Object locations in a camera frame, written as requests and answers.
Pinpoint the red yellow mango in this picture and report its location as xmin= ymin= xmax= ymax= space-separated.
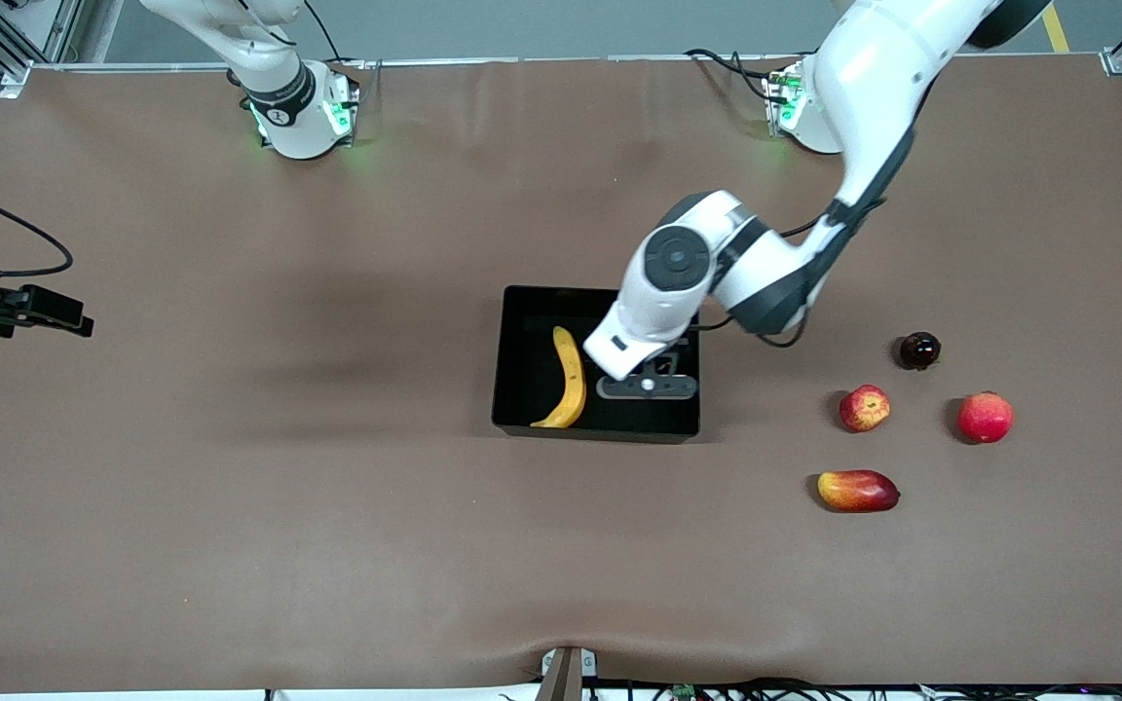
xmin=816 ymin=469 xmax=902 ymax=514

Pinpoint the black right base cable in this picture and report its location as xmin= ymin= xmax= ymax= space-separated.
xmin=303 ymin=0 xmax=383 ymax=94

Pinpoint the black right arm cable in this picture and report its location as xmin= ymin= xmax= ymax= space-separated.
xmin=0 ymin=181 xmax=74 ymax=280

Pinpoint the black plastic box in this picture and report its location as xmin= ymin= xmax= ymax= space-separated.
xmin=491 ymin=284 xmax=701 ymax=445

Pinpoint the small red yellow apple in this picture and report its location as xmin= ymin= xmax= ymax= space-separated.
xmin=839 ymin=384 xmax=892 ymax=433

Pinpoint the yellow banana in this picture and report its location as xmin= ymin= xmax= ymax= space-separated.
xmin=530 ymin=326 xmax=587 ymax=429

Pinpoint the black left base cable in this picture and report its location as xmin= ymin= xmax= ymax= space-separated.
xmin=683 ymin=47 xmax=788 ymax=104

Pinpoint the dark purple plum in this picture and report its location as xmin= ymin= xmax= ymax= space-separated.
xmin=899 ymin=331 xmax=943 ymax=371

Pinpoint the round red peach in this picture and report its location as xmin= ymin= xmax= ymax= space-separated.
xmin=956 ymin=390 xmax=1015 ymax=445

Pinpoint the silver table edge rail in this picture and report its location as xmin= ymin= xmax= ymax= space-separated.
xmin=1 ymin=53 xmax=1107 ymax=75

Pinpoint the black base cable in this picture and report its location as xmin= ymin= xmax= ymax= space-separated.
xmin=303 ymin=0 xmax=383 ymax=94
xmin=683 ymin=47 xmax=788 ymax=104

